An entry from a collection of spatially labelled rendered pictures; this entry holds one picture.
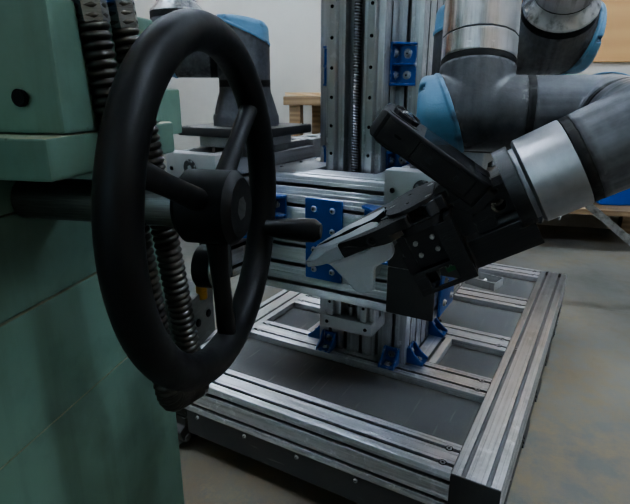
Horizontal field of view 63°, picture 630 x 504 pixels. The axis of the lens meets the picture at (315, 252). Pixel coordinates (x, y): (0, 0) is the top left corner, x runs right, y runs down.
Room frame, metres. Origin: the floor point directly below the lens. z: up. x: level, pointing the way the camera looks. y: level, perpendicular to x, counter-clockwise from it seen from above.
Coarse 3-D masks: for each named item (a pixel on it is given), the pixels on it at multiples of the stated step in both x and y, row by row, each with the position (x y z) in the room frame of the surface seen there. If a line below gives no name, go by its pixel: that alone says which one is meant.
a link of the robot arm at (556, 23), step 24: (528, 0) 0.90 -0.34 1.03; (552, 0) 0.84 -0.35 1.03; (576, 0) 0.83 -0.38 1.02; (600, 0) 0.88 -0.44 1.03; (528, 24) 0.89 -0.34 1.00; (552, 24) 0.86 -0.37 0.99; (576, 24) 0.85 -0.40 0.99; (600, 24) 0.88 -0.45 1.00; (528, 48) 0.91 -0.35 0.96; (552, 48) 0.89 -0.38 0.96; (576, 48) 0.89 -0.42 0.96; (528, 72) 0.94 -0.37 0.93; (552, 72) 0.93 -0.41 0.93; (576, 72) 0.92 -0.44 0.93
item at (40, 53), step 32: (0, 0) 0.37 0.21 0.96; (32, 0) 0.37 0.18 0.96; (64, 0) 0.38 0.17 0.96; (0, 32) 0.37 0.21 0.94; (32, 32) 0.37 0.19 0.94; (64, 32) 0.38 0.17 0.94; (0, 64) 0.37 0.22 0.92; (32, 64) 0.37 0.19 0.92; (64, 64) 0.37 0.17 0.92; (0, 96) 0.38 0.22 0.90; (32, 96) 0.37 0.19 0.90; (64, 96) 0.37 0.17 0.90; (0, 128) 0.38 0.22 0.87; (32, 128) 0.37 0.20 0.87; (64, 128) 0.37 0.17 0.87; (96, 128) 0.40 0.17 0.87
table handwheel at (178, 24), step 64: (128, 64) 0.31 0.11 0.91; (128, 128) 0.28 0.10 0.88; (256, 128) 0.51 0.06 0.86; (64, 192) 0.42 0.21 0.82; (128, 192) 0.27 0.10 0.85; (192, 192) 0.35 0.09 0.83; (256, 192) 0.52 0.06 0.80; (128, 256) 0.27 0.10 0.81; (256, 256) 0.50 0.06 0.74; (128, 320) 0.27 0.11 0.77; (192, 384) 0.33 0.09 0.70
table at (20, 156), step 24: (168, 96) 0.71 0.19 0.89; (168, 120) 0.71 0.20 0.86; (0, 144) 0.35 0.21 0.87; (24, 144) 0.35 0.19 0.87; (48, 144) 0.35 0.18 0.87; (72, 144) 0.37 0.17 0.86; (168, 144) 0.51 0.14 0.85; (0, 168) 0.35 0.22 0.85; (24, 168) 0.35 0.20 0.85; (48, 168) 0.35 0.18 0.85; (72, 168) 0.37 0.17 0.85
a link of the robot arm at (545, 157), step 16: (544, 128) 0.43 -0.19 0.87; (560, 128) 0.41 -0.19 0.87; (512, 144) 0.43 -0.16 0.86; (528, 144) 0.42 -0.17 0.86; (544, 144) 0.41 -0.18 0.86; (560, 144) 0.40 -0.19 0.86; (512, 160) 0.42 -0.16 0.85; (528, 160) 0.41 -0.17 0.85; (544, 160) 0.40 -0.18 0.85; (560, 160) 0.40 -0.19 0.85; (576, 160) 0.39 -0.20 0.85; (528, 176) 0.40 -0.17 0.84; (544, 176) 0.40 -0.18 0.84; (560, 176) 0.39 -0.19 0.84; (576, 176) 0.39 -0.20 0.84; (528, 192) 0.41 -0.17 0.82; (544, 192) 0.40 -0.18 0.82; (560, 192) 0.40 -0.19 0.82; (576, 192) 0.39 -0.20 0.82; (592, 192) 0.39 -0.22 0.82; (544, 208) 0.40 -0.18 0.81; (560, 208) 0.40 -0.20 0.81; (576, 208) 0.41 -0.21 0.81
